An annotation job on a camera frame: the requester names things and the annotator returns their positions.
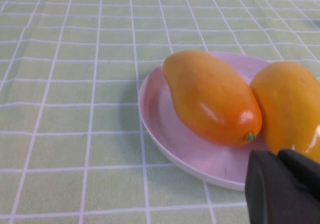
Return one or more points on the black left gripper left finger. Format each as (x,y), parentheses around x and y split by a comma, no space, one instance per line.
(265,196)

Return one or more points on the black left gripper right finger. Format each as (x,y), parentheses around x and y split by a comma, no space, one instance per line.
(302,171)

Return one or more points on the yellow mango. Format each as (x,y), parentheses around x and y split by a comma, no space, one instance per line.
(287,104)

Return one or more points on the orange mango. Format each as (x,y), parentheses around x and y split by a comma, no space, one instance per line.
(210,96)

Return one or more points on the pink round plate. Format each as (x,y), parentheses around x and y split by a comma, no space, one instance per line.
(175,144)

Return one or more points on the green checked tablecloth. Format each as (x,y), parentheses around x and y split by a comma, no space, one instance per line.
(75,84)

